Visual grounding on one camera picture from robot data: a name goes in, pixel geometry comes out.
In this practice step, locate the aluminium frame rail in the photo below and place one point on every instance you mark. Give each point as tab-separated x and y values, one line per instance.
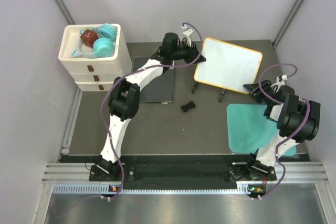
66	173

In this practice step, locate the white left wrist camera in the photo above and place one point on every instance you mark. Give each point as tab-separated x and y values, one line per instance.
187	33

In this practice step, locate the teal cat ear headphones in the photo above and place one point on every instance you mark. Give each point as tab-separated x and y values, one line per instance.
102	48

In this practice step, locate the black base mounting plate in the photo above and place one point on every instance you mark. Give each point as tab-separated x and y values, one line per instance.
171	173

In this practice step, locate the grey slotted cable duct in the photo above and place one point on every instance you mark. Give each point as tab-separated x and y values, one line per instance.
106	189

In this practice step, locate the yellow framed whiteboard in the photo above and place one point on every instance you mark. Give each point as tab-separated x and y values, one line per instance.
227	66

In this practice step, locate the yellow heart eraser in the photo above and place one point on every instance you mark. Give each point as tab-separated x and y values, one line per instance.
187	107

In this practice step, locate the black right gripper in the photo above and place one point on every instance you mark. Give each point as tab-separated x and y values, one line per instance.
254	89

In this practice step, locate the teal cutting mat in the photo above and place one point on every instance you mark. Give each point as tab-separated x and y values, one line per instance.
248	129

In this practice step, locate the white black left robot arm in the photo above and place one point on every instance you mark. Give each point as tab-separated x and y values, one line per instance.
124	96

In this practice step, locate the brown cube toy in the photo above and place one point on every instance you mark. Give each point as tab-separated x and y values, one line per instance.
89	37

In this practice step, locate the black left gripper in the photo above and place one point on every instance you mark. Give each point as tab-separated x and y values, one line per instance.
192	51

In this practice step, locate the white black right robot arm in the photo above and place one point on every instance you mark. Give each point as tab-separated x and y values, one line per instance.
296	120

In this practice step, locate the white three drawer box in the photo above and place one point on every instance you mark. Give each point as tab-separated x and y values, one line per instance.
94	74

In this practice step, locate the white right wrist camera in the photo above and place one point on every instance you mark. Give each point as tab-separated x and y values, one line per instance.
280	81

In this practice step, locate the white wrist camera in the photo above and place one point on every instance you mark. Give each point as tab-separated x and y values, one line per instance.
280	81
187	33

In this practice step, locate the dark grey notebook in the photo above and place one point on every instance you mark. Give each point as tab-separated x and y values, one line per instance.
159	90

